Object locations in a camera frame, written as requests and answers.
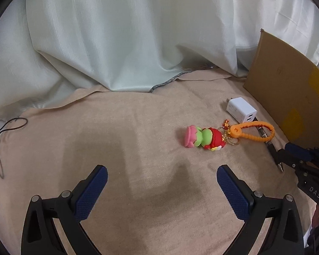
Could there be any black pen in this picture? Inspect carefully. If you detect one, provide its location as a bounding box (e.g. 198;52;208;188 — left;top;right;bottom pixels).
256;126;283;172

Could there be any white usb charger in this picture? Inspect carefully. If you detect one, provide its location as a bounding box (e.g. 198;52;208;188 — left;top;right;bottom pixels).
226;97;257;123

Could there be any cardboard box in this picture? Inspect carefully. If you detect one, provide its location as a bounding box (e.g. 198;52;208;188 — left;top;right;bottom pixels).
244;31;319;148

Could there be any beige table cloth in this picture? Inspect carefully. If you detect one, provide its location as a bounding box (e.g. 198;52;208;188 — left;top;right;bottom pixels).
0;73;315;254

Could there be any pale green curtain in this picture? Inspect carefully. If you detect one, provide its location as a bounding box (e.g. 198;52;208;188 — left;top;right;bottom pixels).
0;0;319;119

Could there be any orange beaded red letter strap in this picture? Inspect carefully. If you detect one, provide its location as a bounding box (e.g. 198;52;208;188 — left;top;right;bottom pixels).
220;119;276;147

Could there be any black cable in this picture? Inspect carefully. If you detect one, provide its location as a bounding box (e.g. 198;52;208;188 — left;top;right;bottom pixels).
0;116;29;179

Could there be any pink green red doll keychain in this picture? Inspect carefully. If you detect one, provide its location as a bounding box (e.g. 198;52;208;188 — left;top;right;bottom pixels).
184;126;226;151

